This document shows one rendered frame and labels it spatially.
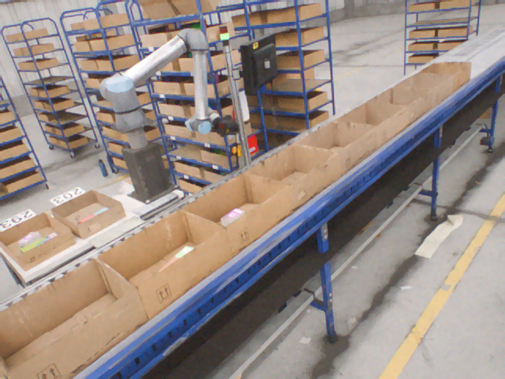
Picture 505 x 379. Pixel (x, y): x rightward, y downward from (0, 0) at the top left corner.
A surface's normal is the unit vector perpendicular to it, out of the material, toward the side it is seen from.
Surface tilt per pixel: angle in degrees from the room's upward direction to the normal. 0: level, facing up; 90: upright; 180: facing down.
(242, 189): 89
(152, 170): 90
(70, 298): 89
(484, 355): 0
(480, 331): 0
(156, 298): 90
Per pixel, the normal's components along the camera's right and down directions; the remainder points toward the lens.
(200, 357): -0.16, -0.88
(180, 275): 0.72, 0.22
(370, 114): -0.68, 0.42
